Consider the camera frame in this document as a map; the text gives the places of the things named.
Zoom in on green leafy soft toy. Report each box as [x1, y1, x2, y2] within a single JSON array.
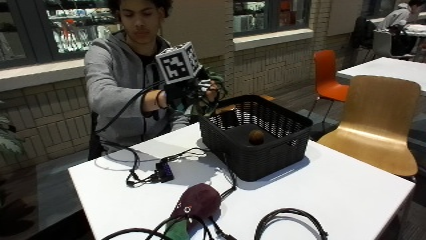
[[190, 68, 230, 118]]

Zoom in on white marker cube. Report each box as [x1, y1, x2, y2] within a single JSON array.
[[154, 41, 204, 85]]

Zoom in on black wristband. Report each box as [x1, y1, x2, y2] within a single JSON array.
[[153, 89, 169, 110]]

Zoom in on brown kiwi fruit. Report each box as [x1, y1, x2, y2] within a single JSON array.
[[248, 129, 266, 146]]

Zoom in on the person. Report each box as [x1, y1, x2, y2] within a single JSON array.
[[83, 0, 193, 155]]

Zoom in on black plastic basket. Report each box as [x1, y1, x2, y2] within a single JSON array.
[[197, 94, 314, 183]]

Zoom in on dark framed window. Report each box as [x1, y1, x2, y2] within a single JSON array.
[[232, 0, 313, 38], [0, 0, 124, 69]]

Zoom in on small black hub box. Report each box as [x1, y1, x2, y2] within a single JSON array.
[[154, 161, 176, 183]]

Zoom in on orange chair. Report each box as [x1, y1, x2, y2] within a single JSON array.
[[306, 49, 350, 134]]

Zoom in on black jacket on chair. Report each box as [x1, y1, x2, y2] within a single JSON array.
[[349, 15, 378, 51]]

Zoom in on wooden chair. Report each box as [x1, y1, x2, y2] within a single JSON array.
[[316, 75, 422, 178]]

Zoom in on white table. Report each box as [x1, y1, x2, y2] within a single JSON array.
[[336, 56, 426, 93]]

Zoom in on green plant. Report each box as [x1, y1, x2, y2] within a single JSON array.
[[0, 111, 27, 161]]

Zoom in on thick black glove cable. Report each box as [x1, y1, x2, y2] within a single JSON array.
[[93, 80, 168, 188]]

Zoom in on thin black cable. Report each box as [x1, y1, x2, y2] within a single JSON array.
[[160, 146, 238, 202]]

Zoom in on looped black cable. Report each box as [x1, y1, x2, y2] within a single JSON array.
[[253, 207, 330, 240]]

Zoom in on black cable with plug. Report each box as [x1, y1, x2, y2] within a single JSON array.
[[100, 214, 238, 240]]

